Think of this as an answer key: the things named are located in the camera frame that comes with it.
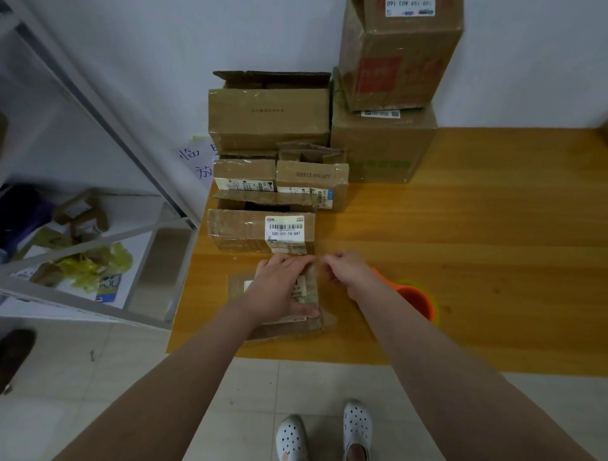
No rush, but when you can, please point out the white perforated clog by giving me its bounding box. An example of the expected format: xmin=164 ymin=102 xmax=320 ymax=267
xmin=274 ymin=414 xmax=310 ymax=461
xmin=341 ymin=399 xmax=374 ymax=461

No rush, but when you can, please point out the yellow plastic bag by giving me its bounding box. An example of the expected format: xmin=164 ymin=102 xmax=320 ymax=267
xmin=42 ymin=242 xmax=134 ymax=296

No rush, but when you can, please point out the small open carton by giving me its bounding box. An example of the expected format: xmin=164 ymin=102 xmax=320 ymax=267
xmin=52 ymin=188 xmax=108 ymax=239

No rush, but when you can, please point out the dark blue bag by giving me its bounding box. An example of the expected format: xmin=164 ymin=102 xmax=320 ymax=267
xmin=0 ymin=182 xmax=53 ymax=258

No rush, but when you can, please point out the person's right forearm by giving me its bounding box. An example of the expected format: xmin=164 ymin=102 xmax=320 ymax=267
xmin=356 ymin=280 xmax=595 ymax=461

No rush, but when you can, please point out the squat red-printed cardboard box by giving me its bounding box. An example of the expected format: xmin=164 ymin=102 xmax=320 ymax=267
xmin=226 ymin=264 xmax=338 ymax=345

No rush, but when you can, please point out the person's left hand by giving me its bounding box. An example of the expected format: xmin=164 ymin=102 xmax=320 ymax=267
xmin=237 ymin=253 xmax=322 ymax=329

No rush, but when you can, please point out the person's right hand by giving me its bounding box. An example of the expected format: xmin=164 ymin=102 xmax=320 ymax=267
xmin=319 ymin=249 xmax=386 ymax=303

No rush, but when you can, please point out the person's left forearm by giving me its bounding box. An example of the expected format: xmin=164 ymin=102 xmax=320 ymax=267
xmin=52 ymin=308 xmax=272 ymax=461

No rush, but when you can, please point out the stack of cardboard boxes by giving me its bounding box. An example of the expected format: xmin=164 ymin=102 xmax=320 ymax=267
xmin=208 ymin=0 xmax=466 ymax=212

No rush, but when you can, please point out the blue orange tape dispenser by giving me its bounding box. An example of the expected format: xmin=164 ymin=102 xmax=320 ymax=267
xmin=370 ymin=266 xmax=440 ymax=326

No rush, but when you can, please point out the wooden table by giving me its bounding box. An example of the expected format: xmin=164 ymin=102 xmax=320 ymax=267
xmin=166 ymin=128 xmax=608 ymax=376

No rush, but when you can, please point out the grey metal shelf rack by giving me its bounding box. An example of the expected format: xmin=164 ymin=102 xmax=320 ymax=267
xmin=0 ymin=0 xmax=203 ymax=332

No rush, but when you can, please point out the box barcode label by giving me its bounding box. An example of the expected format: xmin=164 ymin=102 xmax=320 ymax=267
xmin=207 ymin=209 xmax=317 ymax=256

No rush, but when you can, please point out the white paper wall sign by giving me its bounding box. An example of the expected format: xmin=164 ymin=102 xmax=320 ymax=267
xmin=175 ymin=137 xmax=220 ymax=184

